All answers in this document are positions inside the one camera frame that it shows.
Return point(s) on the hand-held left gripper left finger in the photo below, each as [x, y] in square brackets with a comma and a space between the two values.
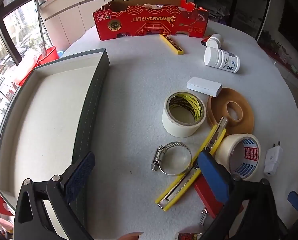
[80, 175]

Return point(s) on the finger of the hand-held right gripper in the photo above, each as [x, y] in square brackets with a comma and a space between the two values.
[296, 201]

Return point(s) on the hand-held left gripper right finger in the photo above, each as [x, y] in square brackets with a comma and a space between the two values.
[211, 177]

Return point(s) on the yellow utility knife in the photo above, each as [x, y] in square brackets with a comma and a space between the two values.
[175, 192]

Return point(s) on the grey tray with green rim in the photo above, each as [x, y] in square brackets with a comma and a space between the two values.
[51, 117]

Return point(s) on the large white bottle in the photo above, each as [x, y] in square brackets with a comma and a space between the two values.
[224, 60]

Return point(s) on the masking tape red-blue core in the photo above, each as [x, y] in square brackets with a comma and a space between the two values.
[226, 150]

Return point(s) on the white plug adapter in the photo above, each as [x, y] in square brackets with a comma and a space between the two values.
[272, 161]

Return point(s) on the red patterned small packet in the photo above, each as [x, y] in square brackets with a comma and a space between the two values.
[189, 236]

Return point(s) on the masking tape yellow-black core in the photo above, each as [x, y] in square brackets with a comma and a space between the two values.
[174, 125]

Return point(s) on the flat tan tape roll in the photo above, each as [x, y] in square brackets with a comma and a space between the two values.
[243, 115]

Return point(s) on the white rectangular box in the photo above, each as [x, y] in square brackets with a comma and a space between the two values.
[204, 85]

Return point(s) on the large red bucket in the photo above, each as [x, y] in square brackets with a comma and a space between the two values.
[26, 70]

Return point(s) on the blue basin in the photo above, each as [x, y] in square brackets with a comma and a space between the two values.
[60, 54]

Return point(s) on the small red bucket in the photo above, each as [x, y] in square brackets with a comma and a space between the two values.
[49, 55]

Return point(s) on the small red battery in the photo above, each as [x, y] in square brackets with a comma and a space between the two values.
[204, 41]

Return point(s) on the small white bottle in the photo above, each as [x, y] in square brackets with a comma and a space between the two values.
[216, 40]

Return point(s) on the yellow blade case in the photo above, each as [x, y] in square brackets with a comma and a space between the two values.
[171, 44]

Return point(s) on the potted green plant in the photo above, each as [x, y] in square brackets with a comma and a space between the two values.
[268, 40]

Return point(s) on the white cabinet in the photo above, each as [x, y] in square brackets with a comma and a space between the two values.
[71, 17]

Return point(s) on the red cardboard box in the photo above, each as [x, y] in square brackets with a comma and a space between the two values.
[144, 22]

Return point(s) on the dark glass cabinet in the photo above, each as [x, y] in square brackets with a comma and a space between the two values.
[226, 2]

